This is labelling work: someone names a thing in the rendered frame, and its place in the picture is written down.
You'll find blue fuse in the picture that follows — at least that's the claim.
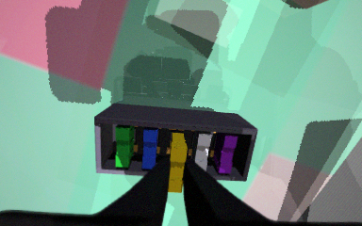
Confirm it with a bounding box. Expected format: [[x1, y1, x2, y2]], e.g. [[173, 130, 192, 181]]
[[141, 127, 158, 170]]

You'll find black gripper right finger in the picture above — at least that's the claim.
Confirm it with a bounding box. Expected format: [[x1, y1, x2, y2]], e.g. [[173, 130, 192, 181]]
[[183, 159, 362, 226]]

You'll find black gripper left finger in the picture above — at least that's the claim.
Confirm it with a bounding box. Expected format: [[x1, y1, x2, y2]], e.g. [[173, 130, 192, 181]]
[[0, 157, 171, 226]]

